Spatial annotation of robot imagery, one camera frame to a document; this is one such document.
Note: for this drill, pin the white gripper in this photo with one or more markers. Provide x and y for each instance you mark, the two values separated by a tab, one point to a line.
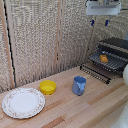
103	8

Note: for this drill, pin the metal oven rack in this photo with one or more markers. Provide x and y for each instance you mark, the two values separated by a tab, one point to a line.
115	61

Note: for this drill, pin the open oven door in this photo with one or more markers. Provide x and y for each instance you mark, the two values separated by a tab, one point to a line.
95	73

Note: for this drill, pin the black dish rack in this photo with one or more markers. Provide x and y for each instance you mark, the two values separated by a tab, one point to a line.
115	46

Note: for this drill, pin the blue cup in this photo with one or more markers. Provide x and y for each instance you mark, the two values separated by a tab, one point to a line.
79	85

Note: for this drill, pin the woven beige screen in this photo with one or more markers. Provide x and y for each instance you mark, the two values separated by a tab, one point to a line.
33	40

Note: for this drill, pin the yellow bowl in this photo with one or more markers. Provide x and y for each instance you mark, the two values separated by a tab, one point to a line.
48	87

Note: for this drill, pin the white rounded object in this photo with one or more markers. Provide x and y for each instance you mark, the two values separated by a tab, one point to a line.
120	117

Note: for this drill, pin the white floral-rimmed plate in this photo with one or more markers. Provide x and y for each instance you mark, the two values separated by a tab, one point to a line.
23	102

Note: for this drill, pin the wooden screen post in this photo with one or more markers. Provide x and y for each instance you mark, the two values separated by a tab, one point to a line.
59	36
7	43

